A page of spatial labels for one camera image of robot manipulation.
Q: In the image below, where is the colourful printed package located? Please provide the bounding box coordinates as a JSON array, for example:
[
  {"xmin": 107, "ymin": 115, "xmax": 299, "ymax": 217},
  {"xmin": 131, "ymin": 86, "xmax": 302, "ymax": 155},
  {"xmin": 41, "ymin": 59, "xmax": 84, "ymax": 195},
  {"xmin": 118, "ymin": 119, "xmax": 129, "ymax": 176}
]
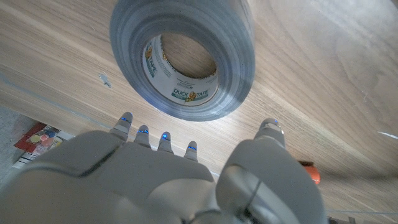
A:
[{"xmin": 12, "ymin": 121, "xmax": 75, "ymax": 169}]

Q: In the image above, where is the orange electric screwdriver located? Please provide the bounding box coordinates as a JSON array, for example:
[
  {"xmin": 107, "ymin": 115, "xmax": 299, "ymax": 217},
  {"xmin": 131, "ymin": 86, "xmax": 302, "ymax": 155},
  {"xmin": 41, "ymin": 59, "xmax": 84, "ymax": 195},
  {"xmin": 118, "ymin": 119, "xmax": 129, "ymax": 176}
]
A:
[{"xmin": 298, "ymin": 160, "xmax": 321, "ymax": 185}]

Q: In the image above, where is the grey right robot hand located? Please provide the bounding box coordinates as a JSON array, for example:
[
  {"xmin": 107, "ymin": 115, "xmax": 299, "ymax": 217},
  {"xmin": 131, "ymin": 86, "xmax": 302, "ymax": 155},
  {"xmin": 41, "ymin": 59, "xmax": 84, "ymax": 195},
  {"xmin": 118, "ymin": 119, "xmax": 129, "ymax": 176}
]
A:
[{"xmin": 0, "ymin": 111, "xmax": 330, "ymax": 224}]

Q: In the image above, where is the grey duct tape roll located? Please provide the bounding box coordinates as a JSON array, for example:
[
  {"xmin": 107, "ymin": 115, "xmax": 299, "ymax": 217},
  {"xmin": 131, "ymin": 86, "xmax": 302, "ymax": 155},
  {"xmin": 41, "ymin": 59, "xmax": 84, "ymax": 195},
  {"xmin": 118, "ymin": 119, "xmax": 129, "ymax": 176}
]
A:
[{"xmin": 109, "ymin": 0, "xmax": 256, "ymax": 122}]

